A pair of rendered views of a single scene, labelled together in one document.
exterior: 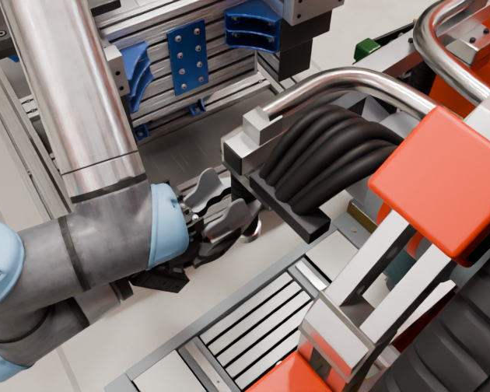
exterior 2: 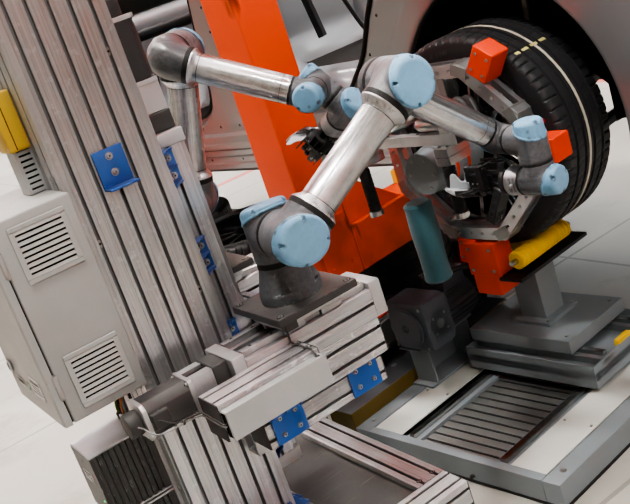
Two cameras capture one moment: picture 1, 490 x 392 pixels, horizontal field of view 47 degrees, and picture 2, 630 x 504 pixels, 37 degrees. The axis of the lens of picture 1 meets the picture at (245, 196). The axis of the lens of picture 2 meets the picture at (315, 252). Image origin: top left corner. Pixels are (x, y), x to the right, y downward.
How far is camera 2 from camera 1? 2.56 m
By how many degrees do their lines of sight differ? 74
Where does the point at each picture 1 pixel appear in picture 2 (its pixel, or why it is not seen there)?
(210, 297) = not seen: hidden behind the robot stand
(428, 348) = (525, 69)
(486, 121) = (463, 63)
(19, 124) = not seen: outside the picture
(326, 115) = not seen: hidden behind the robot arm
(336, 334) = (521, 107)
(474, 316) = (517, 59)
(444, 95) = (330, 257)
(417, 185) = (492, 49)
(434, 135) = (480, 46)
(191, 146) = (310, 477)
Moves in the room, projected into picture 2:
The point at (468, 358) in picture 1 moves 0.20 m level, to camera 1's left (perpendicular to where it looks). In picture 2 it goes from (526, 63) to (546, 72)
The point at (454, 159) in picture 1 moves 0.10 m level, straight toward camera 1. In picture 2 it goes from (486, 44) to (521, 36)
